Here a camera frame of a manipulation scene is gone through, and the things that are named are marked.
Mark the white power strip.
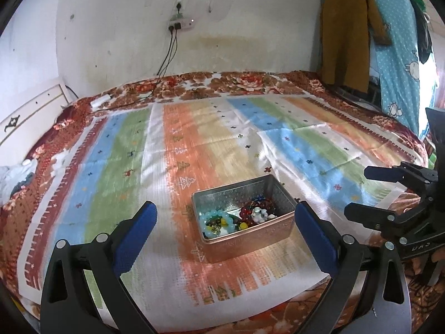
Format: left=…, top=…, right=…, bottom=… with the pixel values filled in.
left=167, top=13, right=194, bottom=32

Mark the blue polka dot cloth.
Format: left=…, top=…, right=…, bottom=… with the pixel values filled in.
left=362, top=0, right=439, bottom=140

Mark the light blue bead bracelet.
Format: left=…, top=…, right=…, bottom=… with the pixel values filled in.
left=199, top=210, right=238, bottom=240

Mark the white wooden headboard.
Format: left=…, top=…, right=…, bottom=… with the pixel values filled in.
left=0, top=83, right=75, bottom=147

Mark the mustard hanging garment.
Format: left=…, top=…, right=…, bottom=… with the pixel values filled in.
left=320, top=0, right=392, bottom=93

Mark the white charger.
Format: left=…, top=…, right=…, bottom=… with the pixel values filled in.
left=91, top=94, right=112, bottom=109

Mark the grey crumpled cloth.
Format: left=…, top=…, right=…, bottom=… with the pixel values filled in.
left=0, top=162, right=37, bottom=209

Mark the black cable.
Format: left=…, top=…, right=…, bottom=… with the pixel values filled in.
left=149, top=28, right=181, bottom=98
left=92, top=28, right=179, bottom=112

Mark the dark hanging clothing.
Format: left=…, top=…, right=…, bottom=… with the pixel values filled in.
left=415, top=3, right=433, bottom=65

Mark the red bead bracelet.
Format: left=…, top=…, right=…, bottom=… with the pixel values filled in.
left=239, top=198, right=277, bottom=228

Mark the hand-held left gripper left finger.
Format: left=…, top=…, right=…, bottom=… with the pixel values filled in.
left=40, top=201, right=158, bottom=334

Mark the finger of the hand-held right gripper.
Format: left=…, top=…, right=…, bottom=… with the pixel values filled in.
left=344, top=202, right=418, bottom=239
left=364, top=162, right=437, bottom=192

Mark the copper metal tin box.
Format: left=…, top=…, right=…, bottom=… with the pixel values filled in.
left=191, top=175, right=300, bottom=264

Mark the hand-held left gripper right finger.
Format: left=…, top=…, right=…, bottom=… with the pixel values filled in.
left=294, top=201, right=412, bottom=334

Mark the striped colourful mat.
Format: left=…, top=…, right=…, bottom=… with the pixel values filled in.
left=17, top=95, right=407, bottom=324

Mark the white bead bracelet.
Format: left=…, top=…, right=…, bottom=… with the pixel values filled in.
left=251, top=207, right=278, bottom=224

